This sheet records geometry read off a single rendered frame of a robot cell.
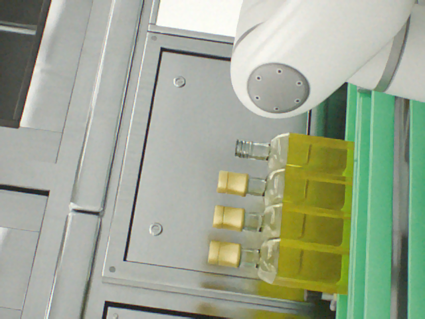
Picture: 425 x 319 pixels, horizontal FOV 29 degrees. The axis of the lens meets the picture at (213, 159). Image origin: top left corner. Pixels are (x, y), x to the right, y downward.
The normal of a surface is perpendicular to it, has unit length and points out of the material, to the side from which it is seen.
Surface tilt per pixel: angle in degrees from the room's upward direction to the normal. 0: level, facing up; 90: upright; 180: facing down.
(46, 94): 90
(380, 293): 90
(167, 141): 91
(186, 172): 90
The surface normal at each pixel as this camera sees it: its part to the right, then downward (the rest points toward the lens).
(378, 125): 0.09, -0.44
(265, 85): -0.25, 0.57
